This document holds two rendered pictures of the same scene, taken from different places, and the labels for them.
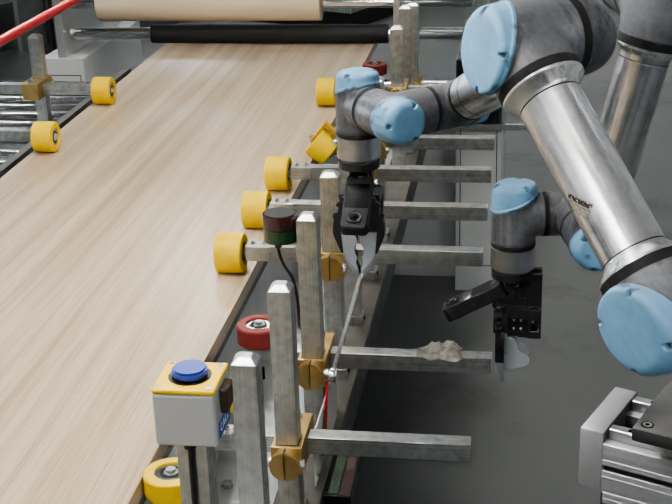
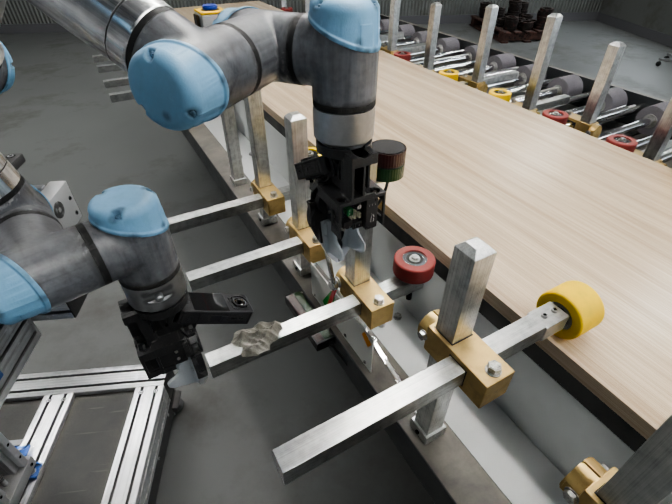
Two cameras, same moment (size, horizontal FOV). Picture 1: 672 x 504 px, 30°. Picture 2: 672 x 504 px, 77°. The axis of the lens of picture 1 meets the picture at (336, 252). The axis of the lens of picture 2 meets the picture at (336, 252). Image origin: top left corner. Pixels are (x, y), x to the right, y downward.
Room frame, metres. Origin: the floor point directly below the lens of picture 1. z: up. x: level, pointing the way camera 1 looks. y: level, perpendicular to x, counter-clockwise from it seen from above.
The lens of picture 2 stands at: (2.43, -0.36, 1.43)
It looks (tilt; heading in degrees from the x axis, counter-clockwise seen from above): 39 degrees down; 142
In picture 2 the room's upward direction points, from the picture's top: straight up
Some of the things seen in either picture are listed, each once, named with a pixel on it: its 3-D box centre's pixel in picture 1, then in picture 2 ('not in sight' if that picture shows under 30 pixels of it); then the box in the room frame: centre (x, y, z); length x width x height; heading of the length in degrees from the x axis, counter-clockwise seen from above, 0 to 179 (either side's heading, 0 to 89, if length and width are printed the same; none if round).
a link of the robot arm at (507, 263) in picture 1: (512, 256); (155, 285); (1.97, -0.30, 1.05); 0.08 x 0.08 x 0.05
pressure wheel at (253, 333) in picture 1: (260, 349); (411, 278); (2.04, 0.14, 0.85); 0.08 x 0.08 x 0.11
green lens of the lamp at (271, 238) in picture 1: (280, 233); (386, 167); (1.99, 0.09, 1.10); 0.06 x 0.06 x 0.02
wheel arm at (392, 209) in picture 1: (369, 208); not in sight; (2.51, -0.07, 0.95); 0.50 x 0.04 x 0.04; 81
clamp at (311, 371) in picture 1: (314, 360); (364, 293); (2.01, 0.04, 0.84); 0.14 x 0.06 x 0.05; 171
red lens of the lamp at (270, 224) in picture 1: (280, 219); (387, 153); (1.99, 0.09, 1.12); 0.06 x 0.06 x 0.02
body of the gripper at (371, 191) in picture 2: (360, 190); (346, 182); (2.05, -0.05, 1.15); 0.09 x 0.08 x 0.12; 171
